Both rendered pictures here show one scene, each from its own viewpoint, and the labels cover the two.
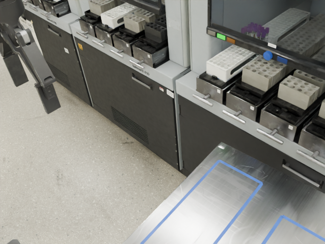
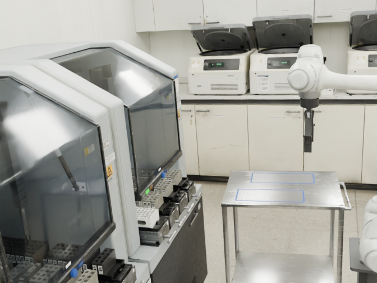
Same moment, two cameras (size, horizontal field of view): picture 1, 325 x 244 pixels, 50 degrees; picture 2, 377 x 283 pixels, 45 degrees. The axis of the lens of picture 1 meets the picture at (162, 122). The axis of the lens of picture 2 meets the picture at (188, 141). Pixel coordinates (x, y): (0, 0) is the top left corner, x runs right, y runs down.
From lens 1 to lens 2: 251 cm
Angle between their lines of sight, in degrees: 100
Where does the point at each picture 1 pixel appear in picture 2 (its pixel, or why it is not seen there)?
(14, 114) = not seen: outside the picture
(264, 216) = (255, 185)
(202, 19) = (131, 196)
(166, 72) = (140, 269)
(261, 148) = (183, 231)
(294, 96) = (169, 188)
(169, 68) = not seen: hidden behind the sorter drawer
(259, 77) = (160, 196)
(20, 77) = (308, 147)
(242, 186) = (245, 192)
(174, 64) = not seen: hidden behind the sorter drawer
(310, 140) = (190, 192)
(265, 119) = (181, 207)
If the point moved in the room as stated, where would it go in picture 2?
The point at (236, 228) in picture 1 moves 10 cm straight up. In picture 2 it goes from (268, 188) to (268, 170)
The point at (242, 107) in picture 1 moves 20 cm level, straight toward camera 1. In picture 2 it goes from (175, 215) to (212, 208)
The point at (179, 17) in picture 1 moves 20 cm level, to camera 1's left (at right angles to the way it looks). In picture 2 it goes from (120, 215) to (142, 233)
